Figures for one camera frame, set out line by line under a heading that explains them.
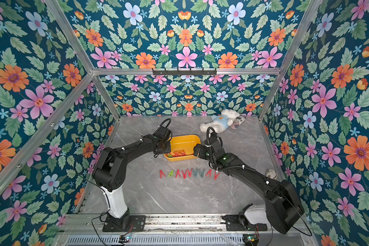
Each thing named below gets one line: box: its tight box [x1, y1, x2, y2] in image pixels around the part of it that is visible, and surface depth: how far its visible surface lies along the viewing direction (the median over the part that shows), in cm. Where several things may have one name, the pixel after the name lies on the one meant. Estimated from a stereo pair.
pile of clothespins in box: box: [165, 149, 187, 158], surface depth 100 cm
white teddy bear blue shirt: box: [199, 108, 240, 134], surface depth 109 cm
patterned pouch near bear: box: [229, 114, 246, 130], surface depth 113 cm
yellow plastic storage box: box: [163, 134, 201, 162], surface depth 103 cm
